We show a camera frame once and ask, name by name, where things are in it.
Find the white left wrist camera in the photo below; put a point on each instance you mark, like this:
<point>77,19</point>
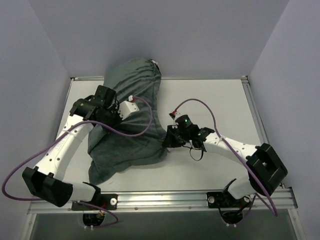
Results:
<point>126,109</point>

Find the aluminium rail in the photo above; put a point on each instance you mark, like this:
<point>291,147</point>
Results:
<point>260,125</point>
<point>165,201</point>

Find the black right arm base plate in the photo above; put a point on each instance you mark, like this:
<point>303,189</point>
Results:
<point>224,200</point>

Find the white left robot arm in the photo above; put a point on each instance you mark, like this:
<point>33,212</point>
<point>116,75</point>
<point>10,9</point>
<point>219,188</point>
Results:
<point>45,179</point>

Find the aluminium front rail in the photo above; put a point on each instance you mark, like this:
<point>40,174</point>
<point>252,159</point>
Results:
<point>165,201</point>

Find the aluminium right side rail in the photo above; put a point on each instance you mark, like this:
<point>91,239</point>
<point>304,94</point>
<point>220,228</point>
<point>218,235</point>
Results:
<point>260,125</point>

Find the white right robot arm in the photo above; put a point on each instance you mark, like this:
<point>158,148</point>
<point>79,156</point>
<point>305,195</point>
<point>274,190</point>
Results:
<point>242,153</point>

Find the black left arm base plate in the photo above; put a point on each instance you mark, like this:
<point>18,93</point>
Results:
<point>106,201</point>

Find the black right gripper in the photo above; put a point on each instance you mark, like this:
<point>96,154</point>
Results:
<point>171,138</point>

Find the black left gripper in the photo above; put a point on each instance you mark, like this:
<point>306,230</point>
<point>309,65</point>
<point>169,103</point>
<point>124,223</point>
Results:
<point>110,116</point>

